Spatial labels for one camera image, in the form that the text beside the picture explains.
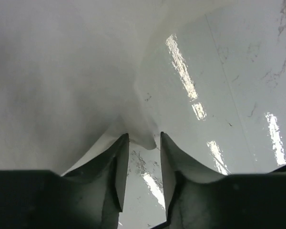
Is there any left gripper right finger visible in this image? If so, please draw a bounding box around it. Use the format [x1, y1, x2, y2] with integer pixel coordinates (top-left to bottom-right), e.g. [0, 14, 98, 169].
[160, 133, 286, 229]

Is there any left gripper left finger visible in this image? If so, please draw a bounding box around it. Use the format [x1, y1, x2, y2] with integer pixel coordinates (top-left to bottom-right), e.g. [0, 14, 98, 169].
[0, 134, 129, 229]

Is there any white Coca-Cola t-shirt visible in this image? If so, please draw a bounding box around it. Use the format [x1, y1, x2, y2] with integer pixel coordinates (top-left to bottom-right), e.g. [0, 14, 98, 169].
[0, 0, 227, 174]

